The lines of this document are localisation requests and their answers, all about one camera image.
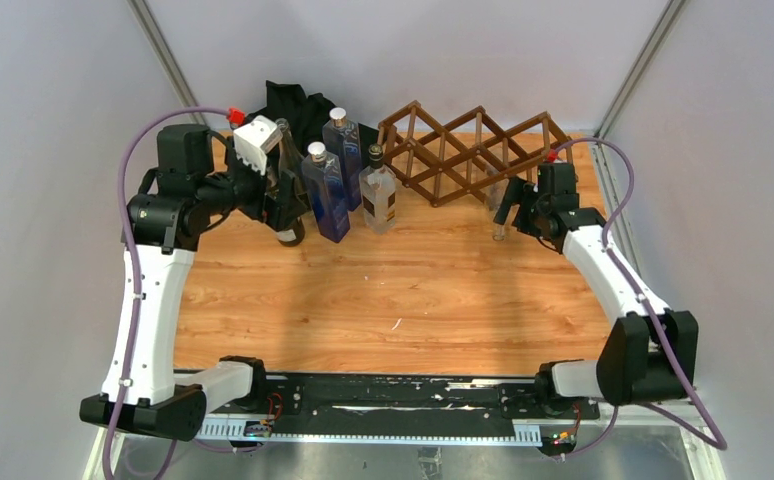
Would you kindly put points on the black crumpled cloth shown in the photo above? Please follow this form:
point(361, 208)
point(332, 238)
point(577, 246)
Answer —
point(306, 113)

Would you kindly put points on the clear bottle with dark label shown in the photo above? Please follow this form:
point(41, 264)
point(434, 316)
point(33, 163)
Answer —
point(290, 158)

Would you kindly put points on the dark green wine bottle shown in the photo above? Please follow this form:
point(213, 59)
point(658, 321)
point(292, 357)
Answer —
point(292, 236)

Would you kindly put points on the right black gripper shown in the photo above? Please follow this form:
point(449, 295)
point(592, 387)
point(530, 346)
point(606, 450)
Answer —
point(520, 193)

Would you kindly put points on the brown wooden wine rack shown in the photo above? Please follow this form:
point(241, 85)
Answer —
point(467, 156)

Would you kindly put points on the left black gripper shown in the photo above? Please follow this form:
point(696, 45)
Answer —
point(286, 203)

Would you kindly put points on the clear bottle black cap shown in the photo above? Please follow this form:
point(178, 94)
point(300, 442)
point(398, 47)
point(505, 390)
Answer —
point(378, 191)

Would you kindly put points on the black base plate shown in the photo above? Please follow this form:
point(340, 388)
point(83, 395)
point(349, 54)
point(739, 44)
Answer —
point(413, 404)

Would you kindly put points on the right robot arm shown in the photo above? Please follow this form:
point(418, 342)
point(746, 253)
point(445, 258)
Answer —
point(650, 353)

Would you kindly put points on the aluminium frame rail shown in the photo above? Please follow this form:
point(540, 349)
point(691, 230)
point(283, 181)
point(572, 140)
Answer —
point(387, 407)

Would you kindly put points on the blue bottle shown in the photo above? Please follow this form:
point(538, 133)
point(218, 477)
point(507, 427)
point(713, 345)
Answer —
point(323, 179)
point(342, 138)

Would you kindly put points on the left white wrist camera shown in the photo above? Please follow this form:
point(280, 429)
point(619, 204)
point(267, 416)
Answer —
point(254, 140)

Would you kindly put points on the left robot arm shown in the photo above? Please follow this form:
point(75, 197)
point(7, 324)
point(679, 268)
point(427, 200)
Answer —
point(200, 178)

